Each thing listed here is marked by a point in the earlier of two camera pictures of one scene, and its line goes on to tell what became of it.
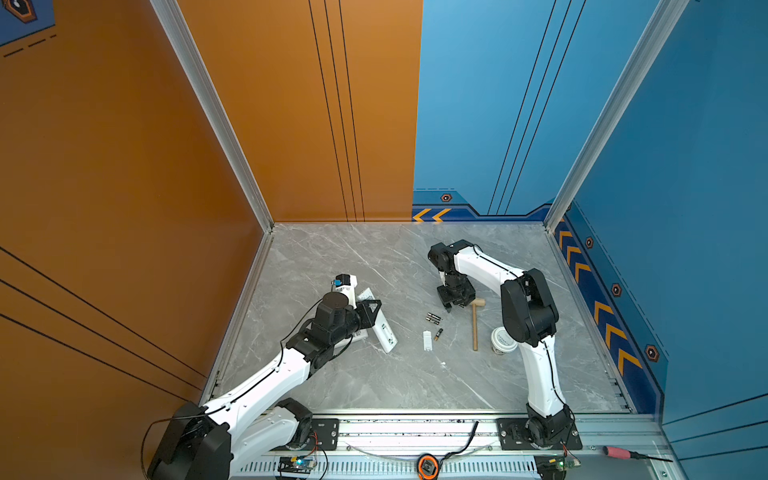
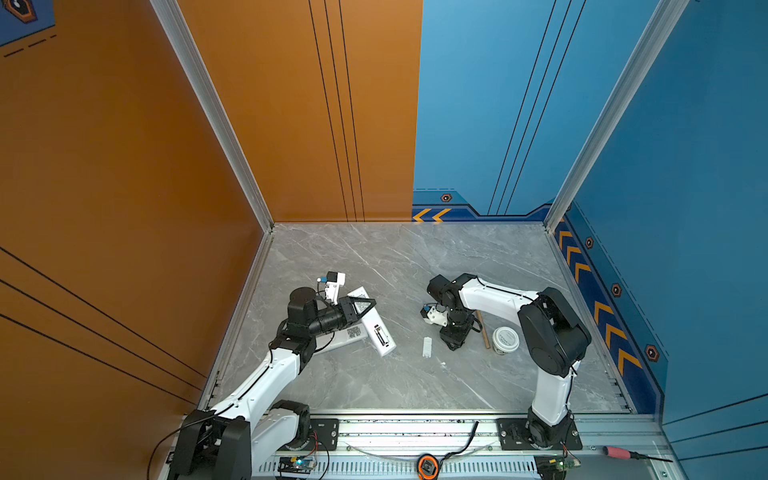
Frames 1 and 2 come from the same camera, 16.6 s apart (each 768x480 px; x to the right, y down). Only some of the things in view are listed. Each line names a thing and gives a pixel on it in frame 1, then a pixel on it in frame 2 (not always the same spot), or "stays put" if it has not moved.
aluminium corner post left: [170, 14] stays put
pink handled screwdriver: [625, 455] stays put
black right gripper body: [455, 290] → [456, 327]
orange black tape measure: [427, 467] stays put
